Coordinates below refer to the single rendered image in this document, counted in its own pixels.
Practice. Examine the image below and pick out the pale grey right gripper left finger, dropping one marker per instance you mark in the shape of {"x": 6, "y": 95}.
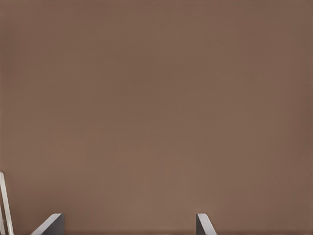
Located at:
{"x": 51, "y": 225}

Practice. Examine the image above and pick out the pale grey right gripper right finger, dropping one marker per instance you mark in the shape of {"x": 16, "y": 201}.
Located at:
{"x": 204, "y": 225}

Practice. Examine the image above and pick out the silver frame post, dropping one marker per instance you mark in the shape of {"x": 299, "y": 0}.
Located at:
{"x": 5, "y": 208}

